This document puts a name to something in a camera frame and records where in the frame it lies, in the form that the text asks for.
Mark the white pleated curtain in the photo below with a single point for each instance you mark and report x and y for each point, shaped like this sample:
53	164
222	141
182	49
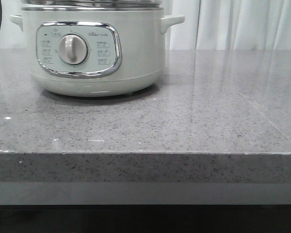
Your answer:
208	24

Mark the pale green electric cooking pot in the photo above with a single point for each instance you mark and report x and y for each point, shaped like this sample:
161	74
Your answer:
94	51

